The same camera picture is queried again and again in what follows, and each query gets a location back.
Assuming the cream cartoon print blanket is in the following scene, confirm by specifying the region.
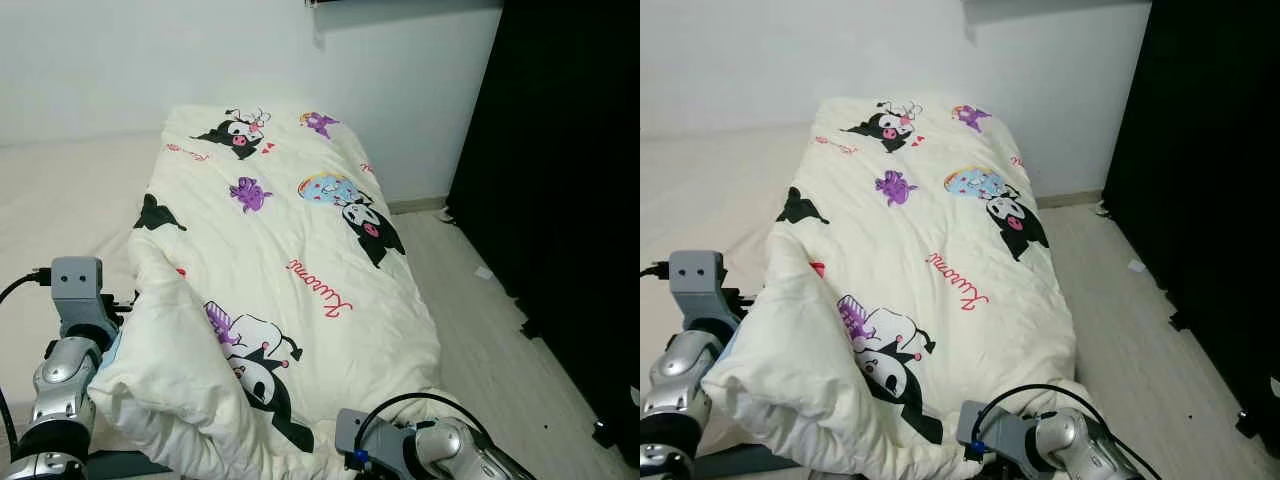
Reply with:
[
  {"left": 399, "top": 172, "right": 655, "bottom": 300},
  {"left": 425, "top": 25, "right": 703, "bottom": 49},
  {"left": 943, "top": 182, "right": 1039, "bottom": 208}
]
[
  {"left": 700, "top": 95, "right": 1101, "bottom": 480},
  {"left": 88, "top": 103, "right": 471, "bottom": 480}
]

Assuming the black wardrobe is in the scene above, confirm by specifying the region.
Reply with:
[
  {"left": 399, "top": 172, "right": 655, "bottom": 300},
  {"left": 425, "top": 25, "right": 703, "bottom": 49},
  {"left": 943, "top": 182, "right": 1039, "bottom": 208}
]
[
  {"left": 445, "top": 0, "right": 641, "bottom": 462},
  {"left": 1100, "top": 0, "right": 1280, "bottom": 462}
]

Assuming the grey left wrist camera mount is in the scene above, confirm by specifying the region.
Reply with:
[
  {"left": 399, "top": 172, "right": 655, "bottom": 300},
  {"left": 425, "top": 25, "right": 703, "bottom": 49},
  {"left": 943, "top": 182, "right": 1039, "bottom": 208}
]
[
  {"left": 668, "top": 250, "right": 737, "bottom": 332},
  {"left": 50, "top": 256, "right": 114, "bottom": 342}
]

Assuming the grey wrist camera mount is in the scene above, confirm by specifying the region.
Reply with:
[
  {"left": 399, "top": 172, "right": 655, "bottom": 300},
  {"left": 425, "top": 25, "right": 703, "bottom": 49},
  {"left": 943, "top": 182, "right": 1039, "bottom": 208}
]
[
  {"left": 668, "top": 250, "right": 737, "bottom": 332},
  {"left": 335, "top": 408, "right": 412, "bottom": 472},
  {"left": 955, "top": 400, "right": 1042, "bottom": 464},
  {"left": 50, "top": 256, "right": 114, "bottom": 342}
]

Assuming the dark bed frame base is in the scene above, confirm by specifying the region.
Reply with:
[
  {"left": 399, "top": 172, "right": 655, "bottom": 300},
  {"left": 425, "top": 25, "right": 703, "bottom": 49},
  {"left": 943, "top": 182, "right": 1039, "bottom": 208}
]
[
  {"left": 695, "top": 445, "right": 802, "bottom": 480},
  {"left": 85, "top": 450, "right": 172, "bottom": 480}
]

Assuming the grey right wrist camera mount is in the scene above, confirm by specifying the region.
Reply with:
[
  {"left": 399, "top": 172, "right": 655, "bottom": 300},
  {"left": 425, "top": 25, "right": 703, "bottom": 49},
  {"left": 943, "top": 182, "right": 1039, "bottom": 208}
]
[
  {"left": 955, "top": 400, "right": 1042, "bottom": 464},
  {"left": 335, "top": 408, "right": 412, "bottom": 472}
]

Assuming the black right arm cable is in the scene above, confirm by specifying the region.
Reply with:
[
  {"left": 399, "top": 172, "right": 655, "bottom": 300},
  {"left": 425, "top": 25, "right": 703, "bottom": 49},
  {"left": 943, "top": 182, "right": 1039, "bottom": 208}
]
[
  {"left": 972, "top": 383, "right": 1162, "bottom": 480},
  {"left": 355, "top": 393, "right": 497, "bottom": 467}
]

